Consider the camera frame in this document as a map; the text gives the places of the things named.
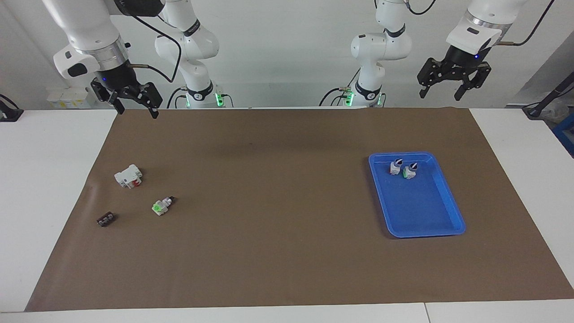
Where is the black arm base cable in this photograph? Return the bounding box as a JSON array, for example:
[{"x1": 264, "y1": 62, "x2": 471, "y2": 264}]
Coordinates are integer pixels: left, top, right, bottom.
[
  {"x1": 319, "y1": 87, "x2": 349, "y2": 107},
  {"x1": 166, "y1": 87, "x2": 187, "y2": 109}
]

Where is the black right arm base cable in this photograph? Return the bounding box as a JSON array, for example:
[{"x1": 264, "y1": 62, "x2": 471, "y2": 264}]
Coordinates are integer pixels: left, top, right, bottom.
[{"x1": 166, "y1": 87, "x2": 187, "y2": 109}]

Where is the black cable loop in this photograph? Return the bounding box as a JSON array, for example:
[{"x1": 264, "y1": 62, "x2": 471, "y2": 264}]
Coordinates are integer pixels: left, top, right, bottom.
[{"x1": 405, "y1": 0, "x2": 438, "y2": 16}]

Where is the brown paper table mat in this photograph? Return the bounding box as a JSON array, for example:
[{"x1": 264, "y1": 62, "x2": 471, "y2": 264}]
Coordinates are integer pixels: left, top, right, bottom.
[{"x1": 25, "y1": 107, "x2": 574, "y2": 312}]

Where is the white green-faced selector switch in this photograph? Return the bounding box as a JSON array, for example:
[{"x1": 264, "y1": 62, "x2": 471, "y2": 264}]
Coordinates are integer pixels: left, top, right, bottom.
[{"x1": 152, "y1": 196, "x2": 175, "y2": 217}]

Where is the blue plastic tray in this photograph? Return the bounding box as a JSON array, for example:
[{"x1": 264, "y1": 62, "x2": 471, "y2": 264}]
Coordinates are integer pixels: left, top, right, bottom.
[{"x1": 368, "y1": 152, "x2": 466, "y2": 238}]

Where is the white cardboard box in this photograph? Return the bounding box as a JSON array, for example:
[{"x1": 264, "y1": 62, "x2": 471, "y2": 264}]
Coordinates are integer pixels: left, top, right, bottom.
[{"x1": 46, "y1": 87, "x2": 95, "y2": 109}]

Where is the black stand pole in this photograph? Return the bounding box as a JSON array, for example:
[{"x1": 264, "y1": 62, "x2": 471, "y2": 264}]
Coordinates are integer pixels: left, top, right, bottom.
[{"x1": 524, "y1": 71, "x2": 574, "y2": 119}]

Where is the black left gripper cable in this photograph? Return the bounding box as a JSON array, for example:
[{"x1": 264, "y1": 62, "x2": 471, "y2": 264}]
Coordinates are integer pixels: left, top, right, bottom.
[{"x1": 498, "y1": 0, "x2": 557, "y2": 47}]

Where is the blue crate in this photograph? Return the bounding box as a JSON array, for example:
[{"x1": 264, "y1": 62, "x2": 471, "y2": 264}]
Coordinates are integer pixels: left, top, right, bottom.
[{"x1": 552, "y1": 113, "x2": 574, "y2": 158}]

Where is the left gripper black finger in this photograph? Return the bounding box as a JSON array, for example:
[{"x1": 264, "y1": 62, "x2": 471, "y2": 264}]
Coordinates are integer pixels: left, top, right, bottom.
[
  {"x1": 453, "y1": 62, "x2": 492, "y2": 101},
  {"x1": 417, "y1": 57, "x2": 445, "y2": 99}
]

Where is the white circuit breaker red lever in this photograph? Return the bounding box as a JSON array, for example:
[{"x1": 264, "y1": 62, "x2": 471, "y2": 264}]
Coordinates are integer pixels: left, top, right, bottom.
[{"x1": 114, "y1": 164, "x2": 144, "y2": 189}]

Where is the black clamp mount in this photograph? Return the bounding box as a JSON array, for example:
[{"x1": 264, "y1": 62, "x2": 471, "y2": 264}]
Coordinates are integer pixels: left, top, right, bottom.
[{"x1": 0, "y1": 93, "x2": 24, "y2": 122}]

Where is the black left arm base cable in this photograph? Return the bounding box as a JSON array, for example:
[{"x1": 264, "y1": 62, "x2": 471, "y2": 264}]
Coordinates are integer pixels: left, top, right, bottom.
[{"x1": 319, "y1": 87, "x2": 349, "y2": 107}]

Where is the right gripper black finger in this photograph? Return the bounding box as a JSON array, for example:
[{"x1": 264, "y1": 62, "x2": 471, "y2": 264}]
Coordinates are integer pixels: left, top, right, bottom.
[
  {"x1": 136, "y1": 83, "x2": 163, "y2": 120},
  {"x1": 91, "y1": 79, "x2": 126, "y2": 115}
]

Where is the clear plastic bag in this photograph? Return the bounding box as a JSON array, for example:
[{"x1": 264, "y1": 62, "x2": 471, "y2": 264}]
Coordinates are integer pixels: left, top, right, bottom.
[{"x1": 540, "y1": 96, "x2": 574, "y2": 125}]

